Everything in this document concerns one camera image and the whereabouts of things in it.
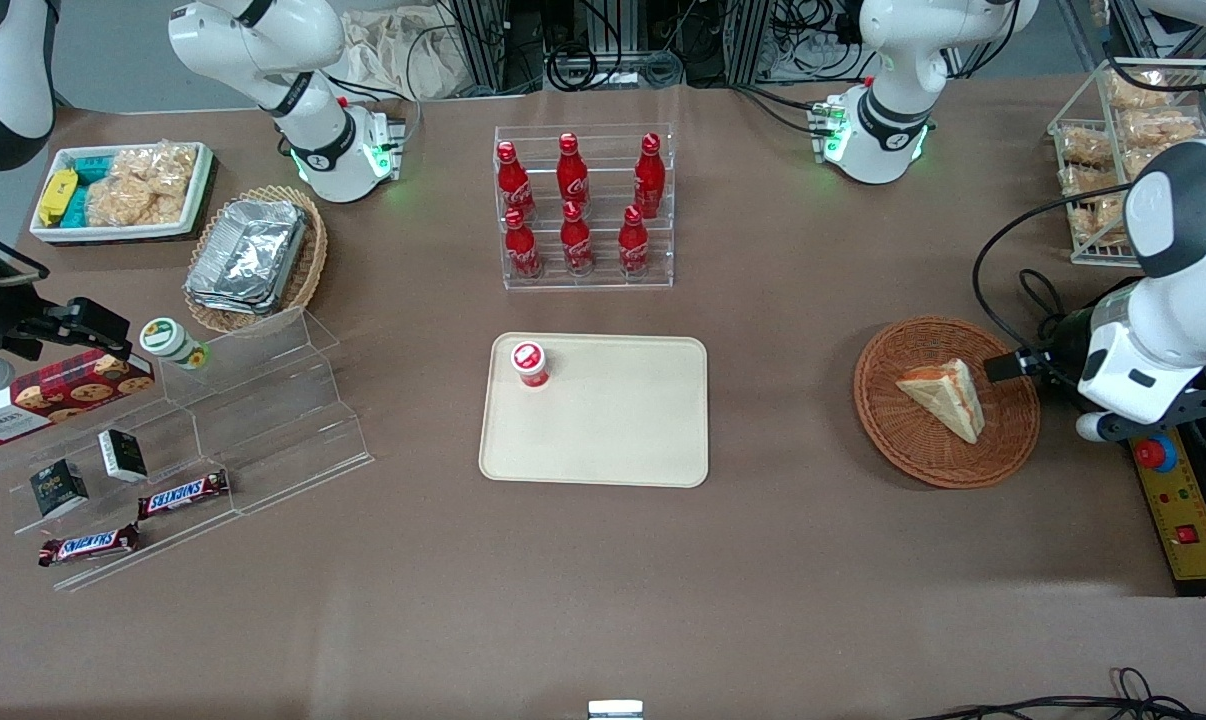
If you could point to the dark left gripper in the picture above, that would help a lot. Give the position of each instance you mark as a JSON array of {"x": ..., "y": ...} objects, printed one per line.
[{"x": 1067, "y": 340}]

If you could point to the triangular sandwich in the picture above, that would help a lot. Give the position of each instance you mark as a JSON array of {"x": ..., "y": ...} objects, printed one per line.
[{"x": 948, "y": 400}]

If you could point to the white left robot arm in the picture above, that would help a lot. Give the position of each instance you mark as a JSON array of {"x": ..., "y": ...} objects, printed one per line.
[{"x": 893, "y": 100}]

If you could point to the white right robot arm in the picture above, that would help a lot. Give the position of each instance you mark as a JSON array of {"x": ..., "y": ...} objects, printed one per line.
[{"x": 303, "y": 110}]

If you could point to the round brown wicker basket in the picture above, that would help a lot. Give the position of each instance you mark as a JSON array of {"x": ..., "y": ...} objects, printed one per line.
[{"x": 903, "y": 440}]

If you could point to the oval brown wicker basket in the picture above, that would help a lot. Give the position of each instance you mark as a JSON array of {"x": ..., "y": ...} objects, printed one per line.
[{"x": 311, "y": 265}]

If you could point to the beige plastic tray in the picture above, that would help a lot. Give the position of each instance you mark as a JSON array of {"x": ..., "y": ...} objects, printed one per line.
[{"x": 613, "y": 420}]

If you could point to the green and white cup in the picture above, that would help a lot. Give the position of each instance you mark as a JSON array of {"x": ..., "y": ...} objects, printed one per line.
[{"x": 166, "y": 340}]

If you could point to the red tartan cookie box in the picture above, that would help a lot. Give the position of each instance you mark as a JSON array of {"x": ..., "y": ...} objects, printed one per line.
[{"x": 53, "y": 395}]

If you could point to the white rectangular snack bin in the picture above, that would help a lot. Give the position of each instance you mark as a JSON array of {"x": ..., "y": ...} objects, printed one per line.
[{"x": 123, "y": 232}]

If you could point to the teal snack packet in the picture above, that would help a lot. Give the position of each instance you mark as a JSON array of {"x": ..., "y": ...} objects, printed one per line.
[
  {"x": 93, "y": 168},
  {"x": 77, "y": 208}
]

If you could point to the small black box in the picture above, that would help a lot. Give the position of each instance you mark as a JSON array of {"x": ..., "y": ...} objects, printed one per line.
[
  {"x": 123, "y": 455},
  {"x": 59, "y": 490}
]

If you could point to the yellow snack packet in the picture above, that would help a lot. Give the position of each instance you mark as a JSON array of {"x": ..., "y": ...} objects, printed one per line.
[{"x": 57, "y": 195}]

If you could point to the clear bag of crackers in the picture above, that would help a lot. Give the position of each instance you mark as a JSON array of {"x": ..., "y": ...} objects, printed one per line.
[{"x": 143, "y": 185}]

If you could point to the stack of foil containers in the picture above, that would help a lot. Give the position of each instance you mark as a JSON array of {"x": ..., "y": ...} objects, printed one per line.
[{"x": 248, "y": 255}]

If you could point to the clear bag of fried snacks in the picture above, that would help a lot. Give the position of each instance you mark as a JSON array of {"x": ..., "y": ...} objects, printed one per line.
[
  {"x": 1158, "y": 128},
  {"x": 1138, "y": 90},
  {"x": 1088, "y": 183},
  {"x": 1085, "y": 148},
  {"x": 1098, "y": 222}
]

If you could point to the red emergency stop button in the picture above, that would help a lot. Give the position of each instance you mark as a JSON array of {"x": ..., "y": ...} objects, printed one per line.
[{"x": 1155, "y": 455}]

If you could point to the brown chocolate bar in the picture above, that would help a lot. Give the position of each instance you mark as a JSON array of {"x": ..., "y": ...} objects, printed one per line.
[
  {"x": 183, "y": 495},
  {"x": 88, "y": 545}
]

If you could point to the clear acrylic stepped shelf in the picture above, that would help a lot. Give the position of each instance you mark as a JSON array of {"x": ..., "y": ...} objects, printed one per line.
[{"x": 273, "y": 410}]

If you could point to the yellow control panel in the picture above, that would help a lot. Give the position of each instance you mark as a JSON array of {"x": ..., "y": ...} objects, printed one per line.
[{"x": 1188, "y": 510}]

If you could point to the red cola bottle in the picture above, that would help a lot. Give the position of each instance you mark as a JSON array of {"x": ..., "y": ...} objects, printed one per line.
[
  {"x": 633, "y": 245},
  {"x": 572, "y": 175},
  {"x": 576, "y": 245},
  {"x": 522, "y": 250},
  {"x": 649, "y": 178},
  {"x": 511, "y": 180}
]

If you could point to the beige cloth bag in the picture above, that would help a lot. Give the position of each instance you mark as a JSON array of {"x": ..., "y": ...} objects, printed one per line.
[{"x": 393, "y": 55}]

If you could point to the clear acrylic bottle rack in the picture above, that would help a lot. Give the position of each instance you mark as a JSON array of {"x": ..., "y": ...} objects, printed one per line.
[{"x": 603, "y": 282}]

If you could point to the red-lidded small cup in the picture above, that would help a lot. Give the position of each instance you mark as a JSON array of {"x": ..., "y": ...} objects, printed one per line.
[{"x": 529, "y": 363}]

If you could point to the small white object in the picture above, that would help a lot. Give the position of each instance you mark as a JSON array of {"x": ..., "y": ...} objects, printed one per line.
[{"x": 615, "y": 711}]

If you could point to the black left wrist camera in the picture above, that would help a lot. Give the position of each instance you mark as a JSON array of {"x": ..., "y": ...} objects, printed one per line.
[{"x": 1153, "y": 420}]

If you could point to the aluminium frame rack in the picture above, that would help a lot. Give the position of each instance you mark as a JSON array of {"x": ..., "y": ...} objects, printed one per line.
[{"x": 493, "y": 40}]

